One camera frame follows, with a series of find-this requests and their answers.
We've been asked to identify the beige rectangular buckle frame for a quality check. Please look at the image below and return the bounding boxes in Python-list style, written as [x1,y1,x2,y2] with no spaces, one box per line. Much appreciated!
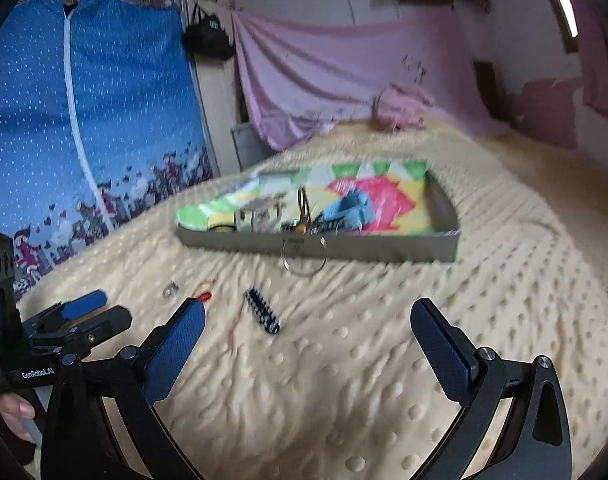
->
[233,195,285,233]

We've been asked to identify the keyring with brown strap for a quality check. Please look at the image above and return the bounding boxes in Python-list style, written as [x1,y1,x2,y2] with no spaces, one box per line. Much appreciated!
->
[280,186,328,278]

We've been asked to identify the blue kids smart watch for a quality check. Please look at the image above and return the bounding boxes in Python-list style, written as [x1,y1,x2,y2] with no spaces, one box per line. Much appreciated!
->
[313,188,375,233]

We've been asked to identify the person's left hand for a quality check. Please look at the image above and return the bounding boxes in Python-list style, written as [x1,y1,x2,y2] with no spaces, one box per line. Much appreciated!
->
[0,393,34,443]

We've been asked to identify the blue polka dot wardrobe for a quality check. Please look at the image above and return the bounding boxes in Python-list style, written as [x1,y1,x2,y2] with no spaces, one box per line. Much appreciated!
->
[0,0,213,296]

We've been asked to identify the cream dotted bed blanket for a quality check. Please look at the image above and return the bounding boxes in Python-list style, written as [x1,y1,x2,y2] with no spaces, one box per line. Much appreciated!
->
[19,122,608,479]

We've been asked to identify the grey bedside drawer cabinet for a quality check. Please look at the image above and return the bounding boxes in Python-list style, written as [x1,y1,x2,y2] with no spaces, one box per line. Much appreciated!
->
[231,122,275,171]

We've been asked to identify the grey metal tray box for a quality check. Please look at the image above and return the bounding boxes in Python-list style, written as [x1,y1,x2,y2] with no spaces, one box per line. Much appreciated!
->
[178,166,461,262]

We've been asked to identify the white tall cabinet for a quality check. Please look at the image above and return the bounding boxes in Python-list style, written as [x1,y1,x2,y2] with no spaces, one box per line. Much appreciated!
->
[183,0,245,177]

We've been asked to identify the colourful paper tray liner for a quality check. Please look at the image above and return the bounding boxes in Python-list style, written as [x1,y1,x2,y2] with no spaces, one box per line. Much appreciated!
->
[177,159,433,236]

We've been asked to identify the black hanging bag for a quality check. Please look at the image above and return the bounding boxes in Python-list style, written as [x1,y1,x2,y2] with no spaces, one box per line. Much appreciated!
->
[181,3,235,62]

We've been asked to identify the pink hanging sheet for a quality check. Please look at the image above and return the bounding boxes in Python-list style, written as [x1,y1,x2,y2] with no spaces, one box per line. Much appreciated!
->
[233,6,506,151]

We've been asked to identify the crumpled pink towel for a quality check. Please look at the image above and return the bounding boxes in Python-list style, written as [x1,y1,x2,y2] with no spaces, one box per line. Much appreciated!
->
[373,84,435,132]

